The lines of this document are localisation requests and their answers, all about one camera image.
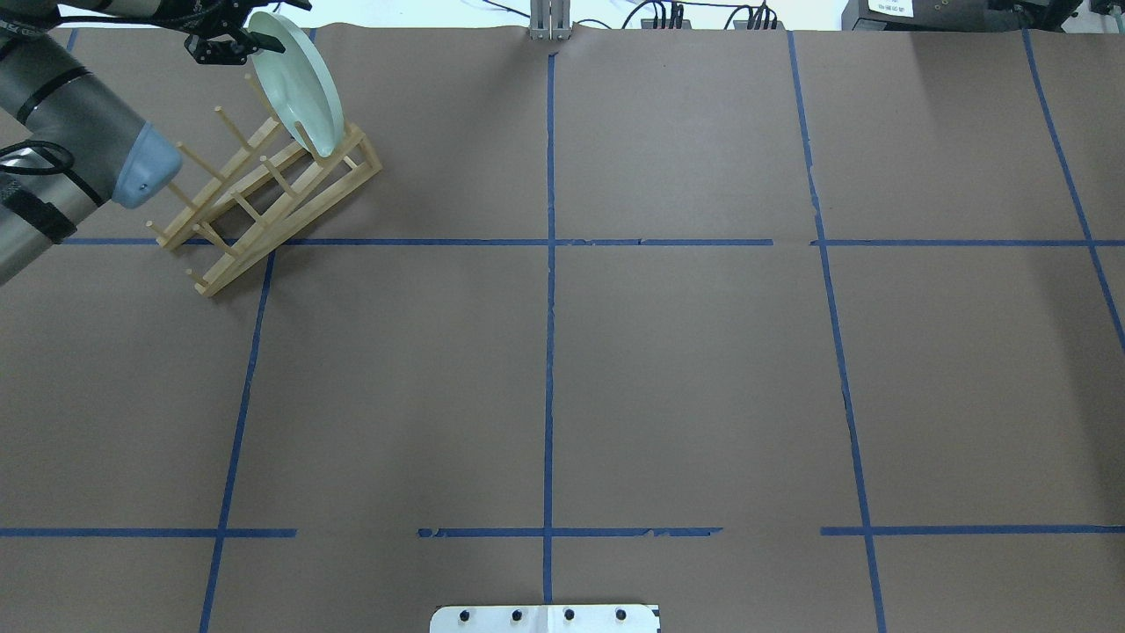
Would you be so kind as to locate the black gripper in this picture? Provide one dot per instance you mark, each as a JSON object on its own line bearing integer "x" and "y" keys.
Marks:
{"x": 217, "y": 47}

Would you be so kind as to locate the light green plate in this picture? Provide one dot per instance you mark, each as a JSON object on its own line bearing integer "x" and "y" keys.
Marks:
{"x": 298, "y": 85}

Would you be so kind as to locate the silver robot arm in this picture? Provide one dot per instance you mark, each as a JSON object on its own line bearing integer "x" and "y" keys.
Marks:
{"x": 86, "y": 146}

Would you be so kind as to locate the wooden dish rack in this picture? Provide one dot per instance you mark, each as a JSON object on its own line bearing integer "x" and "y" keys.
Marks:
{"x": 264, "y": 195}

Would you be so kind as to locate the far black red connector block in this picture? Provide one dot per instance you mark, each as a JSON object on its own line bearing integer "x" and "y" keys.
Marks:
{"x": 656, "y": 16}

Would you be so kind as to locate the black red connector block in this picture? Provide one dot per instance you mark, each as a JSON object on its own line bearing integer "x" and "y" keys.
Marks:
{"x": 759, "y": 17}
{"x": 656, "y": 16}

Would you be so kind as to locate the near black red connector block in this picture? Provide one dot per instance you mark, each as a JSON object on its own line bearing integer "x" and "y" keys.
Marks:
{"x": 759, "y": 17}

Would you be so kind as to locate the black computer box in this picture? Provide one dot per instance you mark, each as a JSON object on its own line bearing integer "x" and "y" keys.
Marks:
{"x": 956, "y": 16}

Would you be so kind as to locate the aluminium frame post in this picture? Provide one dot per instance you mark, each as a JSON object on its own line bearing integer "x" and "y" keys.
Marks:
{"x": 550, "y": 20}

